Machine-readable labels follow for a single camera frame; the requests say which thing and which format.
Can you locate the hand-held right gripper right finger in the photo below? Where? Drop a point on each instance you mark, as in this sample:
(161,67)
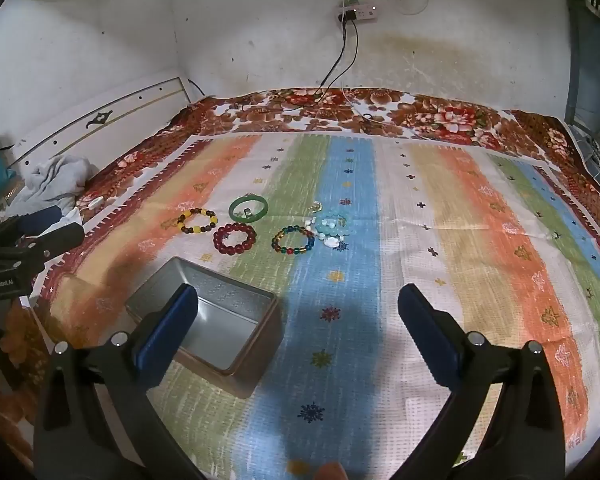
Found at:
(430,335)

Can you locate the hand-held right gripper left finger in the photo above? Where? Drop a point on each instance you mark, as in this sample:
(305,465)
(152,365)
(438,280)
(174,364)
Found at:
(165,330)

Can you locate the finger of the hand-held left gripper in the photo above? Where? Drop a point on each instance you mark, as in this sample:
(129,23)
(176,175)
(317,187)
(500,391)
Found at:
(40,221)
(60,241)

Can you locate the rectangular metal tin box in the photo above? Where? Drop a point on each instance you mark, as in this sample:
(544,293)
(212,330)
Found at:
(220,330)

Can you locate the green jade bangle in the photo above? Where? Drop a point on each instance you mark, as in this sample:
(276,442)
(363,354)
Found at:
(235,207)

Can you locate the white crumpled cloth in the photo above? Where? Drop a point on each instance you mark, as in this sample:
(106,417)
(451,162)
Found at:
(71,216)

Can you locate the grey crumpled cloth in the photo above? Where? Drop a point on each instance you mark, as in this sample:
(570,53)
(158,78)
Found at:
(55,180)

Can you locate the striped colourful mat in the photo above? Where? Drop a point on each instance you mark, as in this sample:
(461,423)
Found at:
(420,260)

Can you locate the white bed headboard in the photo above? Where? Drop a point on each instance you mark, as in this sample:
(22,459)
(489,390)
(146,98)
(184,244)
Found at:
(105,105)

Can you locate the brown floral blanket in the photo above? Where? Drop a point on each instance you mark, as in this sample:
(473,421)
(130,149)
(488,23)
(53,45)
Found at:
(430,110)

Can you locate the blue curtain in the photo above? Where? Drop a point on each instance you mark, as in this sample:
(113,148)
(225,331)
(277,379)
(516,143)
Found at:
(587,60)

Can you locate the white power strip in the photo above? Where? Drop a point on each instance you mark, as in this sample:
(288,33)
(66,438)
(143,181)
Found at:
(362,12)

